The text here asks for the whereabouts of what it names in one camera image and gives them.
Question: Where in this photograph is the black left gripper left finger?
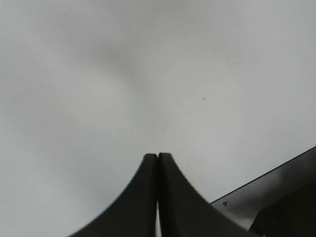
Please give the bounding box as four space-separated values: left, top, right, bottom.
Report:
72 154 158 237

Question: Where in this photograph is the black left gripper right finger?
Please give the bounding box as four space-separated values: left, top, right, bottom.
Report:
158 153 254 237

